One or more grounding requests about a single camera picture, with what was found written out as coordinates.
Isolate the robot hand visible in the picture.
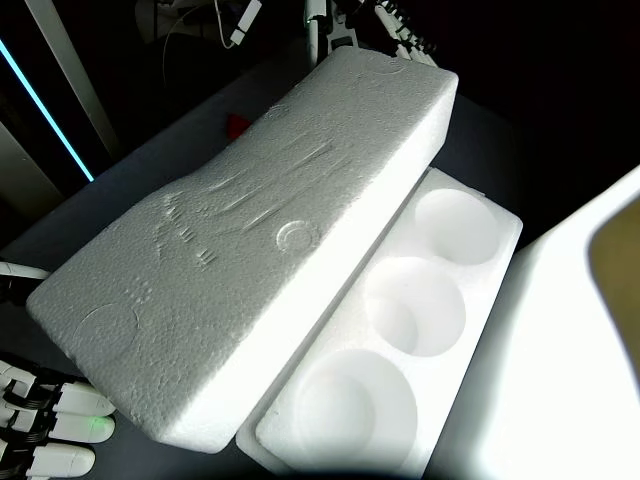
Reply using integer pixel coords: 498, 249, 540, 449
304, 0, 441, 69
0, 259, 117, 480

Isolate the white styrofoam lid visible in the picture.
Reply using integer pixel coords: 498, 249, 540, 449
27, 47, 460, 455

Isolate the white styrofoam tray with holes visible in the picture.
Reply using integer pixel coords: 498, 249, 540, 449
234, 167, 524, 480

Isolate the white plug connector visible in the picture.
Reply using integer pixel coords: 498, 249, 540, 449
228, 0, 262, 50

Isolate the cyan light strip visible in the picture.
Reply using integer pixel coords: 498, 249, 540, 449
0, 39, 96, 182

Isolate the white robot body shell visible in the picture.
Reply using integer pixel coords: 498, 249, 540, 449
469, 164, 640, 480

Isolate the thin white cable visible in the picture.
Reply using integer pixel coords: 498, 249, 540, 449
162, 12, 204, 64
212, 0, 236, 50

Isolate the white frame post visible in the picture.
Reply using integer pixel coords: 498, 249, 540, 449
24, 0, 121, 156

